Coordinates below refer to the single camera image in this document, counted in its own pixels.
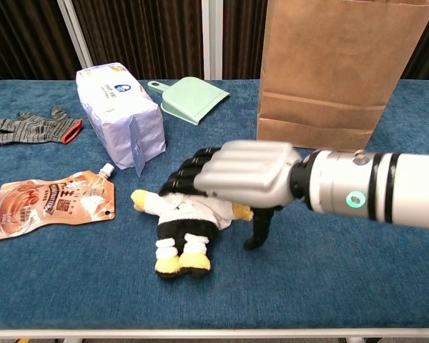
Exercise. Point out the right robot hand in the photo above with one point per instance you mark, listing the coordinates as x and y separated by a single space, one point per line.
246 171

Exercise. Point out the black white penguin plush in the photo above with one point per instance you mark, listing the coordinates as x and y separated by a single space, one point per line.
186 221

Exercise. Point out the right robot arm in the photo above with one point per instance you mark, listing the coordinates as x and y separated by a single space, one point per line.
397 189

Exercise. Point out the brown paper bag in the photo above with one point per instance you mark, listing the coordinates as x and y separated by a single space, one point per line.
329 71

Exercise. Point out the mint green dustpan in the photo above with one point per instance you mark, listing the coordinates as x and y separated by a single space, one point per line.
193 100

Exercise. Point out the blue felt table mat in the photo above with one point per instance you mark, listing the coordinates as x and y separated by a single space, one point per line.
307 286

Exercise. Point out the dark pleated partition panel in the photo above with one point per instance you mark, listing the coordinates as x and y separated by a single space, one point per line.
425 46
243 35
21 35
146 35

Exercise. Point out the white lavender tissue pack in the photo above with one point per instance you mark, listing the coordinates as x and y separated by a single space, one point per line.
118 118

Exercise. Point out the orange spout drink pouch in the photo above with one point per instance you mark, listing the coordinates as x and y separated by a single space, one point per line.
57 203

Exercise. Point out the grey striped work glove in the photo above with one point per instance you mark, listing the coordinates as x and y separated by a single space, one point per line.
39 126

